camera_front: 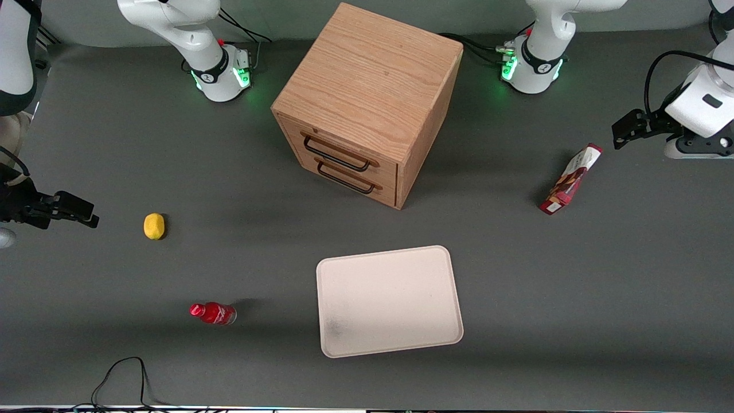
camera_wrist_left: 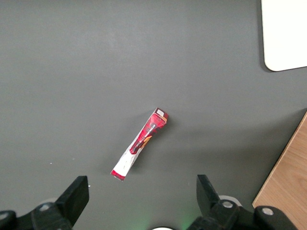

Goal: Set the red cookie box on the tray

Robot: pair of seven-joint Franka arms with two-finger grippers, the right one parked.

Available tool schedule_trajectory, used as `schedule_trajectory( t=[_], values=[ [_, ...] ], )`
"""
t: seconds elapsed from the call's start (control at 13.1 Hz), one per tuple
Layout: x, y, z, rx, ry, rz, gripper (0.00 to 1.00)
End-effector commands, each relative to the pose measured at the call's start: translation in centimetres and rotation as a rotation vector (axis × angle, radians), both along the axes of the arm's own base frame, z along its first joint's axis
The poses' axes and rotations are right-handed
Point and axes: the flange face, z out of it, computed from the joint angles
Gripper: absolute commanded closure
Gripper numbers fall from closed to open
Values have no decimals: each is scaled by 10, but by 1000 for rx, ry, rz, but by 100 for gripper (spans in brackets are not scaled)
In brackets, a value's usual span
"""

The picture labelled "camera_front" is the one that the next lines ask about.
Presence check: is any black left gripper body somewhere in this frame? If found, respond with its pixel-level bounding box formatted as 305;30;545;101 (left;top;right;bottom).
645;106;686;139

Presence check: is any yellow lemon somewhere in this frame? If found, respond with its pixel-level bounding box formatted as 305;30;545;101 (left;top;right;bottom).
143;213;166;240

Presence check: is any beige rectangular tray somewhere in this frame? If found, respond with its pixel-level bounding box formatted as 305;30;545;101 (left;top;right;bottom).
316;245;464;359

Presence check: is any black right arm base cable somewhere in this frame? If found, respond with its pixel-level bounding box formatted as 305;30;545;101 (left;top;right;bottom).
217;7;274;73

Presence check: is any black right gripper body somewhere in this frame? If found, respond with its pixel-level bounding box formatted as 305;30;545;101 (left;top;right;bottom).
0;164;59;230

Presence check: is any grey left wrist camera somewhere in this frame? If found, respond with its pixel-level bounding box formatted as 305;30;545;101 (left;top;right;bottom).
664;134;734;160

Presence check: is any black looped table cable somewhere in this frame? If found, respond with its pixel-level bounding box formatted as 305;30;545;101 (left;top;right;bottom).
91;356;167;411

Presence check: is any wooden drawer front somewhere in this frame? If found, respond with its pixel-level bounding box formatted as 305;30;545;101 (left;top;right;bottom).
279;115;399;180
290;150;398;208

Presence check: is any black metal drawer handle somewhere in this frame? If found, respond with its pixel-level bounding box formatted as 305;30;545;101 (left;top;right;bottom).
300;131;381;173
314;157;384;195

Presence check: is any red cookie box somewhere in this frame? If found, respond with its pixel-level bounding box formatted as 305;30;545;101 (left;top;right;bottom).
538;143;604;216

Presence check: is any wooden drawer cabinet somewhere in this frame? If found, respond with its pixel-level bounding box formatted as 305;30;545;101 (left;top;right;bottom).
271;2;464;211

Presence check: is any black left arm base cable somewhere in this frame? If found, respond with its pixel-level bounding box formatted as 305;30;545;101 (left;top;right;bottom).
438;32;515;65

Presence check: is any red plastic bottle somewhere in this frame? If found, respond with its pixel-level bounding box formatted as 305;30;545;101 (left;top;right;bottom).
189;302;237;326

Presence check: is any black arm base cable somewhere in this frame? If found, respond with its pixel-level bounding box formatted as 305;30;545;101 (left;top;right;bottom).
217;7;274;73
438;32;515;65

